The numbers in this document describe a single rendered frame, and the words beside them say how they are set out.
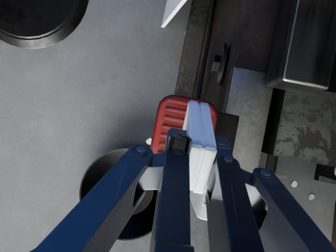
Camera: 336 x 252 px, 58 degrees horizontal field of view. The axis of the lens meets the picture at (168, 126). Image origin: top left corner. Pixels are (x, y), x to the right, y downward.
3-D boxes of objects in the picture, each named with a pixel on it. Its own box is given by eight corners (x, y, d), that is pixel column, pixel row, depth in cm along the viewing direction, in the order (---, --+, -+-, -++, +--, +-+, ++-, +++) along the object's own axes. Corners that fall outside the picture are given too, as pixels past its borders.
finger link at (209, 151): (203, 147, 16) (217, 150, 16) (199, 101, 22) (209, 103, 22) (191, 193, 17) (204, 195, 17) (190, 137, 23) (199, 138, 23)
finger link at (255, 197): (216, 179, 15) (277, 191, 15) (209, 133, 19) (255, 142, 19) (208, 204, 15) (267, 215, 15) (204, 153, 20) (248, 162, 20)
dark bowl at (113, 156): (162, 239, 106) (162, 248, 99) (77, 224, 105) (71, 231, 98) (178, 155, 106) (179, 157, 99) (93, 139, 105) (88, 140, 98)
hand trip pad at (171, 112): (198, 162, 37) (207, 173, 30) (149, 153, 37) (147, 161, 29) (208, 106, 37) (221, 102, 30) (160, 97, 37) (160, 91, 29)
